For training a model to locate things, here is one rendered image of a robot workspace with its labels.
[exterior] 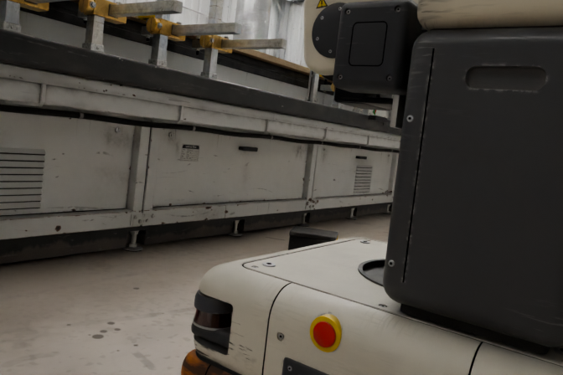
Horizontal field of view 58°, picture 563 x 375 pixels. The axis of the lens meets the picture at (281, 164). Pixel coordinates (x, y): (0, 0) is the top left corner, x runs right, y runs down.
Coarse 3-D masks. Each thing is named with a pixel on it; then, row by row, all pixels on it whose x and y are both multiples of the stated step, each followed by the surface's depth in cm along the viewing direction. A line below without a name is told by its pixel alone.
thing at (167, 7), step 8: (168, 0) 137; (176, 0) 136; (112, 8) 151; (120, 8) 149; (128, 8) 147; (136, 8) 145; (144, 8) 143; (152, 8) 141; (160, 8) 139; (168, 8) 137; (176, 8) 137; (80, 16) 160; (120, 16) 152; (128, 16) 151
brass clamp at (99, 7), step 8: (80, 0) 148; (88, 0) 146; (96, 0) 148; (104, 0) 150; (80, 8) 148; (88, 8) 147; (96, 8) 149; (104, 8) 151; (104, 16) 151; (112, 16) 153
